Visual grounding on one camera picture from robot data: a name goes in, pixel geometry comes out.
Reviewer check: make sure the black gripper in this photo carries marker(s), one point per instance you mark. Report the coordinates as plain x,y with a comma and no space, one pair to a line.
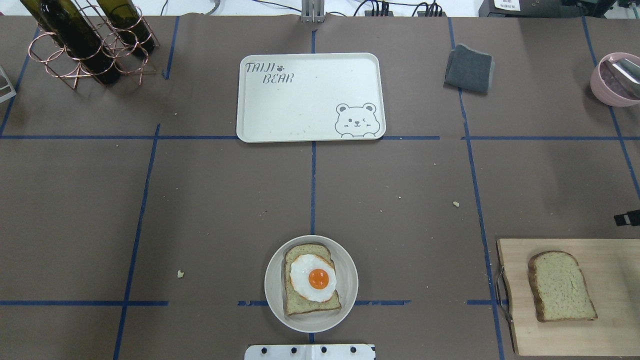
628,219

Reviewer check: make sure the bread slice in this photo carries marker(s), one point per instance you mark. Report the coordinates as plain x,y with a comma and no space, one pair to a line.
559,288
294,303

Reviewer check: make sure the cream bear serving tray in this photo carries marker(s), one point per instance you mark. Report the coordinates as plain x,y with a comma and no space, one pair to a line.
310,98

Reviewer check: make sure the wooden cutting board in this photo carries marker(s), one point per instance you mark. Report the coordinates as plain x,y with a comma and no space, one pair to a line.
611,268

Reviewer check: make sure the pink bowl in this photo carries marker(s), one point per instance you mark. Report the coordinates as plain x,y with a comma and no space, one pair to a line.
603,87

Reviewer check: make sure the metal scoop spatula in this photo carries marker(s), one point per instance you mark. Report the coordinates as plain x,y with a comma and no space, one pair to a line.
625,74

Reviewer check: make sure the folded grey cloth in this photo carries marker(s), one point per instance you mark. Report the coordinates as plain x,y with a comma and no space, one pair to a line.
469,69

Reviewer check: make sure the fried egg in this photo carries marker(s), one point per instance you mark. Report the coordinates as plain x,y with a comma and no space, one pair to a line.
313,277

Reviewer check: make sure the white round plate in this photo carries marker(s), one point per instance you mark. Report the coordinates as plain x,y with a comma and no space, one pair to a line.
347,287

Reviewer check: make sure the dark green wine bottle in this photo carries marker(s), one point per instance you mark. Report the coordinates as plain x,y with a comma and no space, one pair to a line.
65,21

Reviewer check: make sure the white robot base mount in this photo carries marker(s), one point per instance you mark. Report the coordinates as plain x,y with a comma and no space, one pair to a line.
357,351

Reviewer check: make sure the aluminium frame post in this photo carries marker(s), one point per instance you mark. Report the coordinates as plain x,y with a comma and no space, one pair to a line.
313,11

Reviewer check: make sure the copper wire bottle rack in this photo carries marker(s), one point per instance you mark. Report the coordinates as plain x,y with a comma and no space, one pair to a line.
46,50

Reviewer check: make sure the white wire dish rack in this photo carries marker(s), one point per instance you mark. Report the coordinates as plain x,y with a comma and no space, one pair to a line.
7,89

